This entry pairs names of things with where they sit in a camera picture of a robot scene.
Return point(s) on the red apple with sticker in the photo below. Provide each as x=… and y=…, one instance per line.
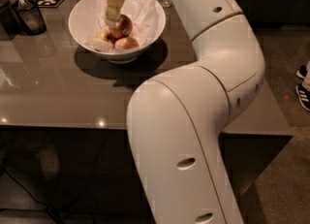
x=122, y=28

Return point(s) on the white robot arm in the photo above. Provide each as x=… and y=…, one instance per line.
x=175, y=118

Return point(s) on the white bowl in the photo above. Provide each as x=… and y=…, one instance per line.
x=83, y=25

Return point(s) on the small yellow green apple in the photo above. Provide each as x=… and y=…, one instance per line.
x=103, y=35

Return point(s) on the front red yellow apple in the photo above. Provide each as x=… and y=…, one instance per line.
x=126, y=43

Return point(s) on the white crumpled paper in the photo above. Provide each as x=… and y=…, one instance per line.
x=140, y=12

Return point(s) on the black white sneaker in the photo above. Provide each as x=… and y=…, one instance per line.
x=303, y=96

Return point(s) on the black scoop with white handle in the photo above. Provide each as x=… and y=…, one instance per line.
x=30, y=18

